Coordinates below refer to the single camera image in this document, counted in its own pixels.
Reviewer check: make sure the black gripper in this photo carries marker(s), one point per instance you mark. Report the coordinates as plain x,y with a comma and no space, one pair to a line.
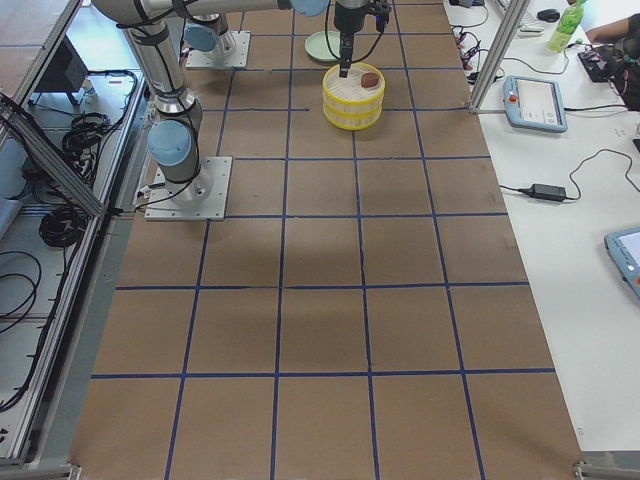
345,19

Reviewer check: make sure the brown rectangular bun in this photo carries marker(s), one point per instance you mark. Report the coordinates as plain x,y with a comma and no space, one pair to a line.
369,80

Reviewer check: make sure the yellow steamer basket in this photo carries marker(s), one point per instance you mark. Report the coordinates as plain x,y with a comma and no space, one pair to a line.
347,95
351,121

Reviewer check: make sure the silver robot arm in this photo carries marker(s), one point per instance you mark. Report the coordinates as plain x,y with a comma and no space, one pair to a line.
173,140
207,22

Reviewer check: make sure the mint green plate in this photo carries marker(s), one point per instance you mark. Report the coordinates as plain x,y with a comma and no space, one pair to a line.
323,46

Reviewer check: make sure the teach pendant with screen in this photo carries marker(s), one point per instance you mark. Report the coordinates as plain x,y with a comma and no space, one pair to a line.
534,104

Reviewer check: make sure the black computer mouse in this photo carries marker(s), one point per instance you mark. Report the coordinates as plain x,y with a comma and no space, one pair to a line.
548,15

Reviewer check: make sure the green drink bottle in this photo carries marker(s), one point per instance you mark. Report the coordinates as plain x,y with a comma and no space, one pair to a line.
567,25

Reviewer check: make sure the black power adapter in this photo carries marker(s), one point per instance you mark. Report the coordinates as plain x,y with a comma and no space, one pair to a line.
545,192

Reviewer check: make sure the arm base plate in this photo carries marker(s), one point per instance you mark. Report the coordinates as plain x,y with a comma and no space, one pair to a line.
205,198
217,52

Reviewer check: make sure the aluminium frame post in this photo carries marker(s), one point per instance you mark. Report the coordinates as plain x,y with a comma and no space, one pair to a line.
502,39

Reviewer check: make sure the aluminium frame rail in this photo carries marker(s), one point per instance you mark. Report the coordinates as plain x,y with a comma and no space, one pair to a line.
47,156

